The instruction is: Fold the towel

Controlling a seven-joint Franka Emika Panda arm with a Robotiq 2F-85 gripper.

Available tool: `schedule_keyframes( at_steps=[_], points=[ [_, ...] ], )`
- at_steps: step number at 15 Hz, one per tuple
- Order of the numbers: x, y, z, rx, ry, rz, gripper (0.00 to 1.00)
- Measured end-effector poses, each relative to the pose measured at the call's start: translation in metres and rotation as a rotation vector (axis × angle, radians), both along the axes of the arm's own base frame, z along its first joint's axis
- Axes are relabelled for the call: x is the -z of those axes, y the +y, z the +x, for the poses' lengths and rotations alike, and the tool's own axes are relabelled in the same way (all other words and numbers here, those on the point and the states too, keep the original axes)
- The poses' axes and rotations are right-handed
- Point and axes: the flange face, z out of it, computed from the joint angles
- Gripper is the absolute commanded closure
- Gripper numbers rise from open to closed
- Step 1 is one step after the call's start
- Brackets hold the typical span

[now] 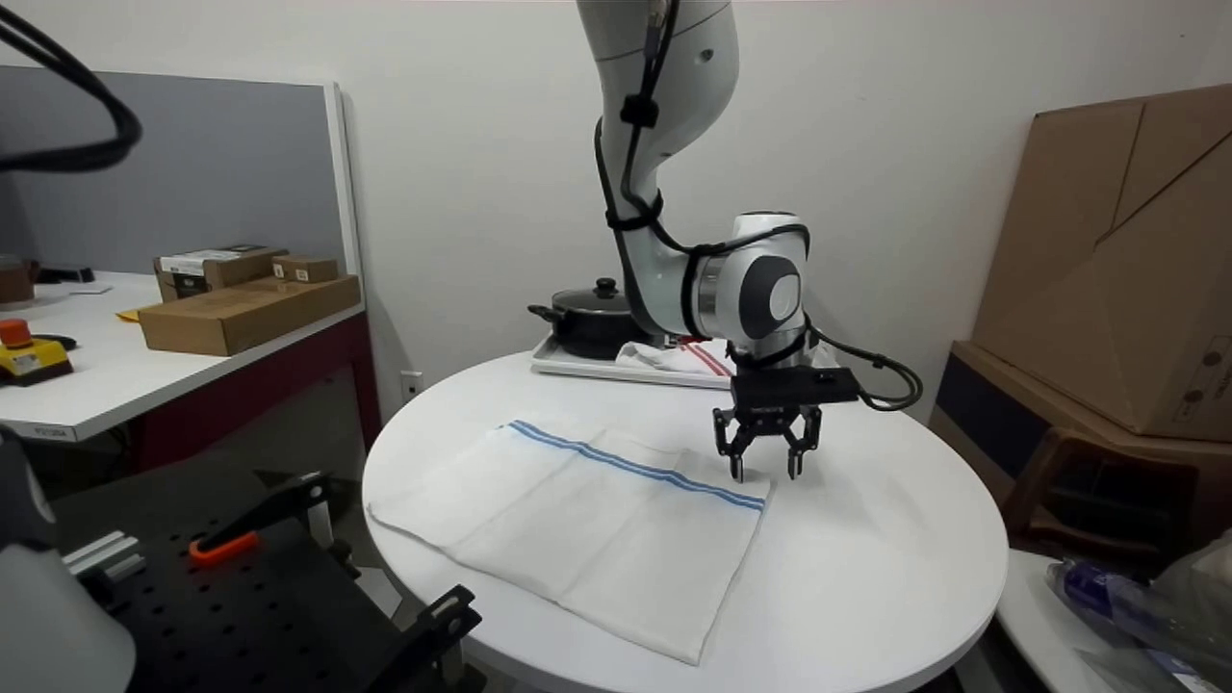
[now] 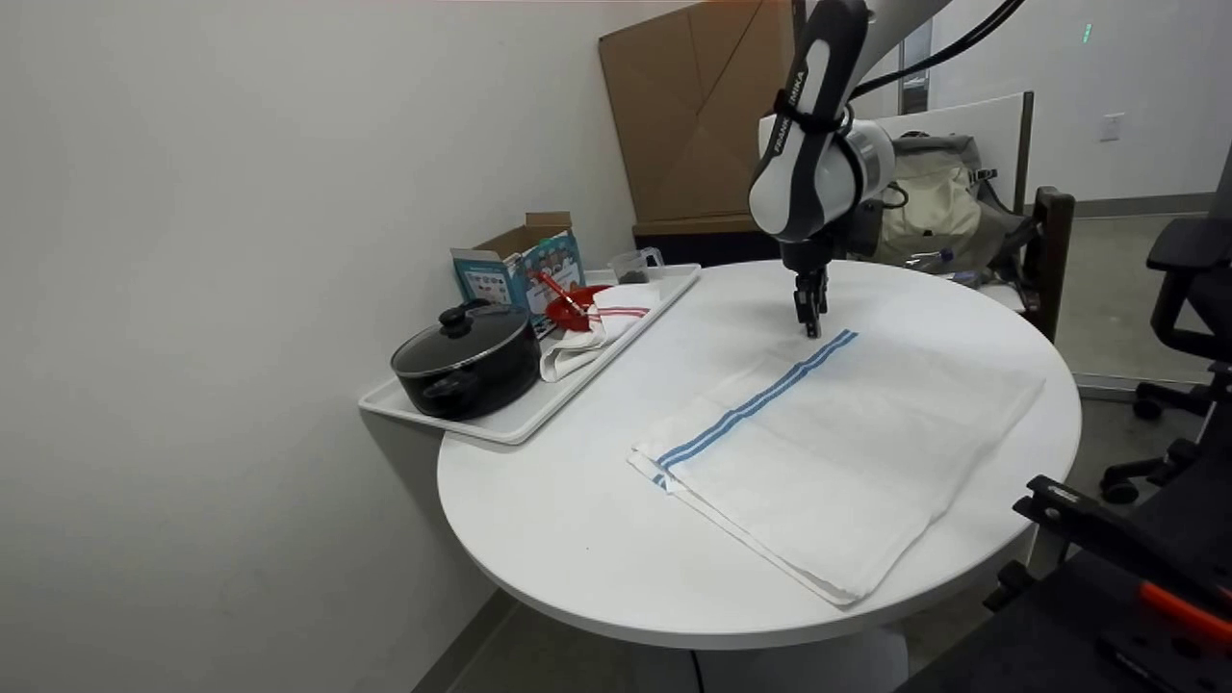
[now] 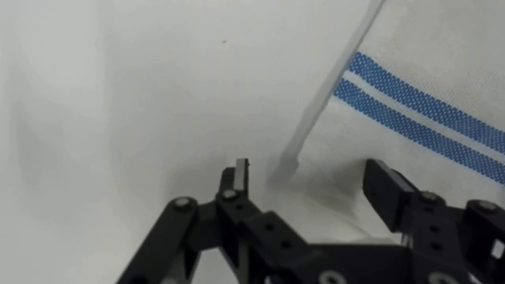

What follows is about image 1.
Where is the white rectangular tray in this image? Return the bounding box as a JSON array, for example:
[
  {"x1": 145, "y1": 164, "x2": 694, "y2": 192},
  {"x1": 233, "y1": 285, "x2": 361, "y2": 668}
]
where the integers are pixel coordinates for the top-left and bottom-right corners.
[{"x1": 528, "y1": 333, "x2": 743, "y2": 391}]

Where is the white rounded robot base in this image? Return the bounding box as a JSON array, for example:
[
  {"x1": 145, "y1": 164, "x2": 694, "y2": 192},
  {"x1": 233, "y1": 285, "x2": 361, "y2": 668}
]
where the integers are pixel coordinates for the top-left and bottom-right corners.
[{"x1": 0, "y1": 427, "x2": 139, "y2": 693}]

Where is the small open cardboard box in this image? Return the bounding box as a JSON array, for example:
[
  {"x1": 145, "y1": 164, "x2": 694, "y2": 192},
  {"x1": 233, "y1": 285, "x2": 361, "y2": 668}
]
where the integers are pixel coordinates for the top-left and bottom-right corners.
[{"x1": 151, "y1": 244, "x2": 288, "y2": 303}]

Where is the white towel with blue stripe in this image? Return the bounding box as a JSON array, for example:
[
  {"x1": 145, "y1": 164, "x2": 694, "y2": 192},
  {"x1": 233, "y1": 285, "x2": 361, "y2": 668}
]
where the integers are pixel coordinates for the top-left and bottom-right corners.
[{"x1": 365, "y1": 414, "x2": 779, "y2": 667}]

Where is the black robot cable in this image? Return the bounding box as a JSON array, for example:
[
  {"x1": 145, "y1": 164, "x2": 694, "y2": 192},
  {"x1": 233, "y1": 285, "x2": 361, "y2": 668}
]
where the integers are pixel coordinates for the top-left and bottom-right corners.
[{"x1": 587, "y1": 0, "x2": 926, "y2": 414}]

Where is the black clamp with orange handle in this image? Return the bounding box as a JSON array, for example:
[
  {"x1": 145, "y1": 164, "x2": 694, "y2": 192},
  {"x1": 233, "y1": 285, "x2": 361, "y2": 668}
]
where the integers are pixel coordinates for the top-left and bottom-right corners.
[{"x1": 183, "y1": 467, "x2": 340, "y2": 572}]

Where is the small closed cardboard box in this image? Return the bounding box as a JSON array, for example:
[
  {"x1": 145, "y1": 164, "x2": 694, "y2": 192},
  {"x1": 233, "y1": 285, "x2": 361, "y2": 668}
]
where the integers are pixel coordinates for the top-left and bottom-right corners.
[{"x1": 268, "y1": 254, "x2": 345, "y2": 290}]

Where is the black pot with lid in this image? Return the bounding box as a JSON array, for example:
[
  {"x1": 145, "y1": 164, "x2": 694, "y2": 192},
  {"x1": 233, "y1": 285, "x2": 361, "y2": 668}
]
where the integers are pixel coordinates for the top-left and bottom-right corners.
[{"x1": 523, "y1": 274, "x2": 659, "y2": 363}]

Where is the white desk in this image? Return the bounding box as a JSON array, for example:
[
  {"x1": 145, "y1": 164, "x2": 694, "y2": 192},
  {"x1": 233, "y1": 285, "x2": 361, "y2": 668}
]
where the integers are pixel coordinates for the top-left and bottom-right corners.
[{"x1": 0, "y1": 267, "x2": 379, "y2": 472}]

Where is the black perforated breadboard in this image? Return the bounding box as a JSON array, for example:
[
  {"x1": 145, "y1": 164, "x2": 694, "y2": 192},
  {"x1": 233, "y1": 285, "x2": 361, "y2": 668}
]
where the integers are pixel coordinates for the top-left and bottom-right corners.
[{"x1": 48, "y1": 454, "x2": 485, "y2": 693}]

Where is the grey partition panel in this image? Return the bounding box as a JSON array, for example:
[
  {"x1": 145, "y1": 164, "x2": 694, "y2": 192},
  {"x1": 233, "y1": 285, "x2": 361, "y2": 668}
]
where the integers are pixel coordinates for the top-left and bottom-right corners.
[{"x1": 0, "y1": 65, "x2": 361, "y2": 281}]

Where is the flat brown cardboard box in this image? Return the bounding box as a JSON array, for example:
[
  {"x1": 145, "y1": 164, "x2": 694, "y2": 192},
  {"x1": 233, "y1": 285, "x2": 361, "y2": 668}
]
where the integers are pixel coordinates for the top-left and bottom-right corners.
[{"x1": 136, "y1": 274, "x2": 365, "y2": 358}]

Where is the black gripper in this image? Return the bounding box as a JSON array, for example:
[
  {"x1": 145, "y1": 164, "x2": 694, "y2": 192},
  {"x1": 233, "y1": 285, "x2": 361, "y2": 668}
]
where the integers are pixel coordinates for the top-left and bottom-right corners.
[{"x1": 711, "y1": 400, "x2": 823, "y2": 485}]

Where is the thick black cable loop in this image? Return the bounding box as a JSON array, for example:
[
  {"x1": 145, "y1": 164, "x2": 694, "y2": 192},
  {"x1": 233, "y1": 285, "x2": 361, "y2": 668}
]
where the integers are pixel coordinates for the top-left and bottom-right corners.
[{"x1": 0, "y1": 5, "x2": 145, "y2": 176}]

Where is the white cloth with red stripe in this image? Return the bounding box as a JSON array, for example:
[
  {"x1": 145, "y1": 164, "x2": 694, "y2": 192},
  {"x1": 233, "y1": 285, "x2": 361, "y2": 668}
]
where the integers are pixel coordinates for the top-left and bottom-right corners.
[{"x1": 616, "y1": 337, "x2": 740, "y2": 385}]

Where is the low dark wooden table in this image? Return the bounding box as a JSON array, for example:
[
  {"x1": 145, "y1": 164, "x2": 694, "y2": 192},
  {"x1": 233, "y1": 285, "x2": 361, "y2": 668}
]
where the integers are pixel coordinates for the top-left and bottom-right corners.
[{"x1": 922, "y1": 337, "x2": 1232, "y2": 572}]

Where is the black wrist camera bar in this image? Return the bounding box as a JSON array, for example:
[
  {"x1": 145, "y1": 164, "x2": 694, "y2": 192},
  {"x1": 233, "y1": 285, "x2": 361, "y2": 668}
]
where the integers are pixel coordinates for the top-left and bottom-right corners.
[{"x1": 726, "y1": 365, "x2": 863, "y2": 410}]

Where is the yellow emergency stop button box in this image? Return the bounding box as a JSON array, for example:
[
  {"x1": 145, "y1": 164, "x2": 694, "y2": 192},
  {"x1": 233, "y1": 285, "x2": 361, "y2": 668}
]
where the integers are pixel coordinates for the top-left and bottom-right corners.
[{"x1": 0, "y1": 314, "x2": 75, "y2": 385}]

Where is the large brown cardboard box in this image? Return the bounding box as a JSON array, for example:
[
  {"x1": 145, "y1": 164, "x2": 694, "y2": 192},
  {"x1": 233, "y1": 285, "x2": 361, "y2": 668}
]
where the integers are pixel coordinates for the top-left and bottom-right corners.
[{"x1": 969, "y1": 82, "x2": 1232, "y2": 448}]

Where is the short aluminium extrusion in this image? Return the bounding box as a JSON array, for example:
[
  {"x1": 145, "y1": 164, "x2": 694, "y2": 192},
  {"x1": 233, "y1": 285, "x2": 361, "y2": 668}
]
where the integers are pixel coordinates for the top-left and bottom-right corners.
[{"x1": 56, "y1": 527, "x2": 145, "y2": 584}]

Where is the black metal bracket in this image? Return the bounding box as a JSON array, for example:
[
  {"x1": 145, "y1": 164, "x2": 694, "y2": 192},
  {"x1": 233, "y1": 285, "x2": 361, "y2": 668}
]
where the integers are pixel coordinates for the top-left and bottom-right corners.
[{"x1": 379, "y1": 582, "x2": 485, "y2": 693}]

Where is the white board panel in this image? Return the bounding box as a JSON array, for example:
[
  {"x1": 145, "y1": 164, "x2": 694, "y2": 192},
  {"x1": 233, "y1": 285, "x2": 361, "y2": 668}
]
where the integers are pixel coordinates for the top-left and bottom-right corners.
[{"x1": 995, "y1": 548, "x2": 1120, "y2": 693}]

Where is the small brown box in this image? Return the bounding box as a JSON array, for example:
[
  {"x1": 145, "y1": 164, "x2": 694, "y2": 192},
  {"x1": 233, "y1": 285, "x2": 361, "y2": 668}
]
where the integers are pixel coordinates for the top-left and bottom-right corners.
[{"x1": 0, "y1": 254, "x2": 38, "y2": 308}]

